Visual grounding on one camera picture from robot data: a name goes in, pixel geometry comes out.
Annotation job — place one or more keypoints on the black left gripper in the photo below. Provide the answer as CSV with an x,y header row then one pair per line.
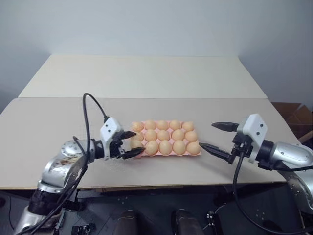
x,y
115,147

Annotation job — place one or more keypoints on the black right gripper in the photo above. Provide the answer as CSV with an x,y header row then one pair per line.
x,y
242,144

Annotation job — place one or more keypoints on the tan egg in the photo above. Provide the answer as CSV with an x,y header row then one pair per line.
x,y
163,135
135,144
137,126
188,126
137,137
191,136
175,124
178,134
150,124
165,147
193,148
162,125
179,147
152,147
150,134

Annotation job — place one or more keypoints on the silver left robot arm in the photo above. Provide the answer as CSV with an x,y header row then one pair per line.
x,y
56,169

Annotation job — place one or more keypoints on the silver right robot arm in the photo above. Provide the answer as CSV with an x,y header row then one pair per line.
x,y
288,154

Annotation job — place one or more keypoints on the pink egg tray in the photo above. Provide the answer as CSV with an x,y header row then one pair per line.
x,y
198,153

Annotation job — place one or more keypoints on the brown cardboard box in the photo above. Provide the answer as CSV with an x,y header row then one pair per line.
x,y
293,115

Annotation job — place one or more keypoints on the dark rounded shape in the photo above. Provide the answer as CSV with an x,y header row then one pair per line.
x,y
127,222
187,221

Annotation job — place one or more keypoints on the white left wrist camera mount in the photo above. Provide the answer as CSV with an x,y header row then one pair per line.
x,y
110,127

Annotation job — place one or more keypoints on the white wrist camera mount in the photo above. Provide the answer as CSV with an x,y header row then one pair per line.
x,y
110,127
255,127

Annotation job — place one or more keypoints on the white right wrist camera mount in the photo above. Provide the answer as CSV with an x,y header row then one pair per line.
x,y
255,127

